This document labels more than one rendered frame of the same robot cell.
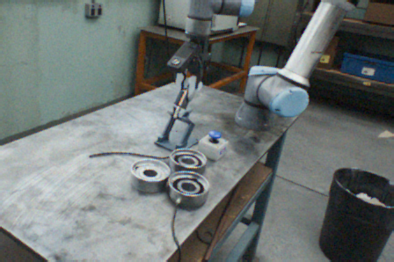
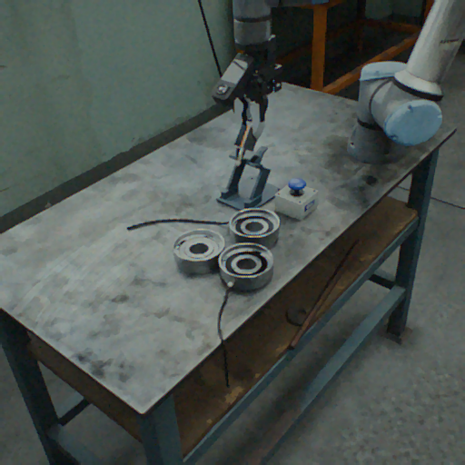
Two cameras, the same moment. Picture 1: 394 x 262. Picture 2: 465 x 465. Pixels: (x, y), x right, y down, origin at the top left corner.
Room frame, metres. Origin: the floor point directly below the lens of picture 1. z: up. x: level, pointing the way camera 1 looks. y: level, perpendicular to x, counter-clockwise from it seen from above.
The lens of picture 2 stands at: (-0.07, -0.22, 1.53)
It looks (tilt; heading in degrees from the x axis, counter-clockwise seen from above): 36 degrees down; 11
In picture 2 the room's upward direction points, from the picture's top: 3 degrees counter-clockwise
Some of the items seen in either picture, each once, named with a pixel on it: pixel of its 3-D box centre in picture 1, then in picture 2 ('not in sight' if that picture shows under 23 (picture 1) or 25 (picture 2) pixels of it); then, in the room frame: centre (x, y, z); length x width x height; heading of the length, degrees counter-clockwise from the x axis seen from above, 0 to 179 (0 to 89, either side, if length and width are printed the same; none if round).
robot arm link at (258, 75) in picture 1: (264, 83); (384, 91); (1.31, -0.34, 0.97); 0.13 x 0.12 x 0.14; 18
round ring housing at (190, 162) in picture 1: (187, 163); (254, 230); (0.90, -0.07, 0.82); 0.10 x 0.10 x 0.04
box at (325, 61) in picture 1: (320, 48); not in sight; (4.16, -1.60, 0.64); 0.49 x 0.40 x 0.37; 65
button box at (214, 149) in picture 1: (214, 146); (298, 199); (1.02, -0.15, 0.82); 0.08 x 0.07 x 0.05; 150
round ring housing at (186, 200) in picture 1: (187, 189); (246, 267); (0.77, -0.07, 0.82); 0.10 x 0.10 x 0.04
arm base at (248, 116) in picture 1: (256, 111); (378, 133); (1.31, -0.34, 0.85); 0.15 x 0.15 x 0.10
